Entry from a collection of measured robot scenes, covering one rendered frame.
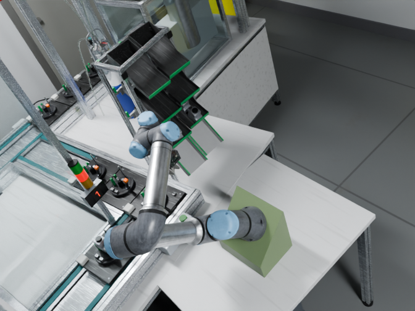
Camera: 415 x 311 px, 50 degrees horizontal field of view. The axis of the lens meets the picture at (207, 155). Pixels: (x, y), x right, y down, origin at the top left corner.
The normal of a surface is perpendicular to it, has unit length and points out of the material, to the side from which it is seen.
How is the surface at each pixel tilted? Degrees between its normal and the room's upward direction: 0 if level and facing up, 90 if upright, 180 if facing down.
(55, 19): 90
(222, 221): 37
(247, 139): 0
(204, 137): 45
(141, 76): 25
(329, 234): 0
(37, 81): 90
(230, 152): 0
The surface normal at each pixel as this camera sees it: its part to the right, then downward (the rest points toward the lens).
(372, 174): -0.28, -0.68
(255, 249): -0.66, -0.10
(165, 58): 0.03, -0.46
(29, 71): 0.64, 0.40
